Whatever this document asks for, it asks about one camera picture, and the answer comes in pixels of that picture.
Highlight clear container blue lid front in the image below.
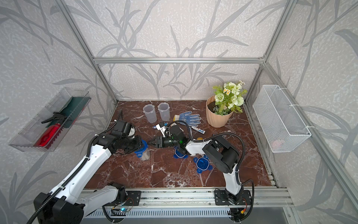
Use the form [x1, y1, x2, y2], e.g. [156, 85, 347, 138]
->
[134, 140, 150, 161]

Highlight clear container blue lid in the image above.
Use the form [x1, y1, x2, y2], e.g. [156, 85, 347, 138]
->
[143, 104, 157, 124]
[134, 140, 150, 161]
[158, 102, 170, 121]

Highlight small white toothpaste tube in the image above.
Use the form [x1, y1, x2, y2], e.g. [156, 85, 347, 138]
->
[191, 127, 206, 134]

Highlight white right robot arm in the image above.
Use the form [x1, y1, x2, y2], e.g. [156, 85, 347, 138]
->
[148, 120, 255, 223]

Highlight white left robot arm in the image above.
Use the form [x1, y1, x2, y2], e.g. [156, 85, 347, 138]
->
[27, 110, 144, 224]

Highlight blue dotted work glove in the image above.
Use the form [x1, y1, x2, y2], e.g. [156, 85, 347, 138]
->
[173, 111, 201, 127]

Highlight beige ribbed flower pot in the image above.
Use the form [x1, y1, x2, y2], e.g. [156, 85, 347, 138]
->
[206, 96, 234, 128]

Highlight green mat in tray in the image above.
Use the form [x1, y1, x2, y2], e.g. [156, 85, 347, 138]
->
[58, 97, 91, 128]

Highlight green white artificial flowers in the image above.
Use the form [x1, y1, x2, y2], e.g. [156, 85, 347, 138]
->
[213, 80, 248, 116]

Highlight red spray bottle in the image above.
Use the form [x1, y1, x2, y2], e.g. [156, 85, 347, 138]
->
[34, 112, 67, 149]

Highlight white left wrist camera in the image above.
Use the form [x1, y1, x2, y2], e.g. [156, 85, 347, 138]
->
[127, 125, 136, 138]

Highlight clear plastic wall tray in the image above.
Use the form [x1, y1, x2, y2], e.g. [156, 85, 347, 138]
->
[9, 87, 91, 152]

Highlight white wire mesh basket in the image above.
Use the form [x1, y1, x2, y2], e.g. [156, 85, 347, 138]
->
[253, 85, 311, 153]

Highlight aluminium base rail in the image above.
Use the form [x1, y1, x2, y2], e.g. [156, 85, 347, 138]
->
[84, 186, 301, 224]

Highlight aluminium frame post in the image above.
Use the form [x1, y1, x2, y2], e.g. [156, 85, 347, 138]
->
[55, 0, 118, 103]

